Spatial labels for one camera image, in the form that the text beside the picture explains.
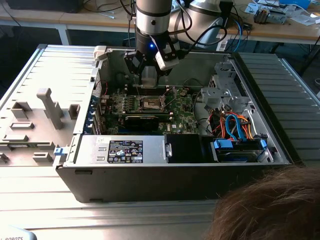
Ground expansion slot bracket row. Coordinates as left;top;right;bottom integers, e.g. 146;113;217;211
84;93;105;136

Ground black open PC case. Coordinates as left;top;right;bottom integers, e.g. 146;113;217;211
55;46;302;204

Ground silver metal drive cage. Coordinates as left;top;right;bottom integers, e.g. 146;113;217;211
201;59;253;113

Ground black monitor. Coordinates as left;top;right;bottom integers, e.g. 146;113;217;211
4;0;81;13

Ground silver power supply handle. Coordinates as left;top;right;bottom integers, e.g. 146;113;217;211
162;139;174;159

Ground red power wires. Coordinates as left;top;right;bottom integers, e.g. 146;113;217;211
209;111;227;137

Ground black power supply label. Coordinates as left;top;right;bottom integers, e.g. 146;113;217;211
107;139;145;165

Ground silver power supply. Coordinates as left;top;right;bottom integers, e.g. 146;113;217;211
74;134;168;166

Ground grey parts rack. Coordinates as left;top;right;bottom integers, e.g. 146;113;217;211
0;87;83;167

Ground hard disk in blue carrier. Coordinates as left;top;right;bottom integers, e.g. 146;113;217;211
209;138;268;164

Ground orange power wires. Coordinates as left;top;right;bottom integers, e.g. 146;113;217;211
234;113;254;140

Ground grey metal device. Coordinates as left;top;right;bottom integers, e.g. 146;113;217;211
268;9;288;25

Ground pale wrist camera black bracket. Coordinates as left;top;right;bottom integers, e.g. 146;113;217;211
154;41;181;71

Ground black graphics card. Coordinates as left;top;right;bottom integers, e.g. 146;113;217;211
124;114;160;131

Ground blue flat data wire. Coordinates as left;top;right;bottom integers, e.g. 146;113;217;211
231;111;249;142
224;115;238;141

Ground hanging black cables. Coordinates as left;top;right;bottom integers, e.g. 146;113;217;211
126;0;138;48

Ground papers and plastic bags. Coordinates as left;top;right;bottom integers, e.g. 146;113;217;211
287;6;320;26

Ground white labelled adapter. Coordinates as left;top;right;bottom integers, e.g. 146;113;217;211
216;37;229;53

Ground blue round cable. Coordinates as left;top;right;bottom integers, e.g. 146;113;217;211
233;19;245;53

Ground silver CPU plate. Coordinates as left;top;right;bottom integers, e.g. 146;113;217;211
141;77;158;88

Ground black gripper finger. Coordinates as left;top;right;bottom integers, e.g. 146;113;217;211
154;65;173;88
124;50;148;87

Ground black box on desk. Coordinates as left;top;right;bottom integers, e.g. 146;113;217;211
218;0;235;30

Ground metal CPU cooler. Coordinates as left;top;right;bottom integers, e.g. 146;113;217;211
253;7;271;25

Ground black fan shroud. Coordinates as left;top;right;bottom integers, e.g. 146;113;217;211
164;133;208;165

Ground beige case latch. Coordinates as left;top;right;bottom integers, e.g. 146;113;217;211
93;45;112;62

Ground green RAM stick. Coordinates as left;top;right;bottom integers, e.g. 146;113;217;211
0;143;35;149

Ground person's brown-haired head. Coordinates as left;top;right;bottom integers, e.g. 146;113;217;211
207;163;320;240

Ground green motherboard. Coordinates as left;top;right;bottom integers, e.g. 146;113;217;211
99;86;201;136

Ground dark wrist camera cable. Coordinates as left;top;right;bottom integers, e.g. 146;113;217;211
167;0;229;49

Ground CPU socket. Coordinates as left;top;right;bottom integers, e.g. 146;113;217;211
138;94;168;113

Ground wooden desk white frame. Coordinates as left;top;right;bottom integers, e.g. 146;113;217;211
0;0;141;46

